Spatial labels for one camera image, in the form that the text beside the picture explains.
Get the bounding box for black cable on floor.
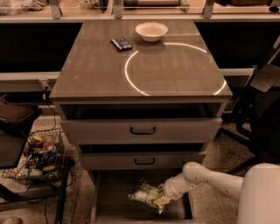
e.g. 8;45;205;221
24;87;74;224

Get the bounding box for middle drawer with handle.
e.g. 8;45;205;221
79;151;206;170

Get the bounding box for drawer with handle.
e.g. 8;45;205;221
79;151;206;170
61;118;221;145

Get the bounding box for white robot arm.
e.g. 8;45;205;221
154;162;280;224

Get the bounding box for dark blue snack packet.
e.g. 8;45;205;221
110;37;133;51

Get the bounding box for white paper bowl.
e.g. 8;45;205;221
136;22;168;42

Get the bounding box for grey drawer cabinet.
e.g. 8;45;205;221
49;19;234;224

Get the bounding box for green jalapeno chip bag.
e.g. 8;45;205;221
128;178;165;214

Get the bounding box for top drawer with handle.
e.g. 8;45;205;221
61;118;221;145

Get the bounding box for dark brown chair left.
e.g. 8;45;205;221
0;94;42;169

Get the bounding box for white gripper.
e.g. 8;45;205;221
153;177;184;206

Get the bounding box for open bottom drawer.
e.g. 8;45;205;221
90;169;195;224

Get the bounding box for black office chair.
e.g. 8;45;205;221
217;40;280;174

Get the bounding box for wire basket of snacks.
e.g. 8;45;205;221
2;129;64;182

